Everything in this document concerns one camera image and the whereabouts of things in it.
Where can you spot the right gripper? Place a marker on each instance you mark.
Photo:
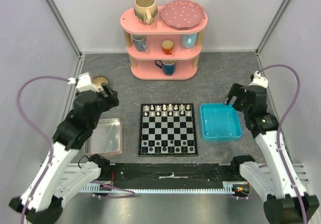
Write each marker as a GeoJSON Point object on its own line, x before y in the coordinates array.
{"type": "Point", "coordinates": [239, 96]}

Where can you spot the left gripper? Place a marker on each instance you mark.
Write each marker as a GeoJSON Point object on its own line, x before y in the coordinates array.
{"type": "Point", "coordinates": [113, 100]}

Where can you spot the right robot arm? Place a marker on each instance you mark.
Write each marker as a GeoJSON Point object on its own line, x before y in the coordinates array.
{"type": "Point", "coordinates": [285, 199]}

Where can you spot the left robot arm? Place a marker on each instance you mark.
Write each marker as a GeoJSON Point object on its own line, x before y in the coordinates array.
{"type": "Point", "coordinates": [44, 200]}

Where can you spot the brown ceramic bowl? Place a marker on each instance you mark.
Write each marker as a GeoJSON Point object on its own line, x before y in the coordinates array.
{"type": "Point", "coordinates": [99, 80]}

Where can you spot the blue plastic bin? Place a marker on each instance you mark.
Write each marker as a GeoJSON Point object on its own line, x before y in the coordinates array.
{"type": "Point", "coordinates": [219, 123]}

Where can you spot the pink metal tray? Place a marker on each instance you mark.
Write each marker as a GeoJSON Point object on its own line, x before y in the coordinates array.
{"type": "Point", "coordinates": [106, 138]}

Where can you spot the grey mug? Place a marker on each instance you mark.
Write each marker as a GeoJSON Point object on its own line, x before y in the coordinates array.
{"type": "Point", "coordinates": [139, 42]}

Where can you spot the dark blue mug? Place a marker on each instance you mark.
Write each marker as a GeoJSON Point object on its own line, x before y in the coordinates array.
{"type": "Point", "coordinates": [167, 66]}

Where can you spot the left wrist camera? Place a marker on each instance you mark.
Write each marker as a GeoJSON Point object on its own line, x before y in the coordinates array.
{"type": "Point", "coordinates": [83, 83]}

